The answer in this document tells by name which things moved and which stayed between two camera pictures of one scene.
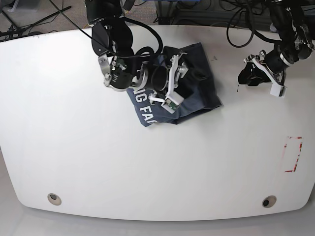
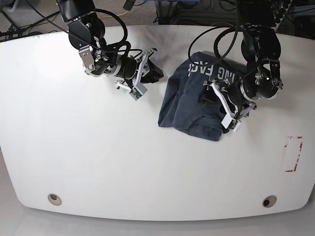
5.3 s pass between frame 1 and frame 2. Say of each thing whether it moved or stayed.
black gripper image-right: moved
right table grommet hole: stayed
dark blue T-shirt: moved
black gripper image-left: moved
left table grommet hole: stayed
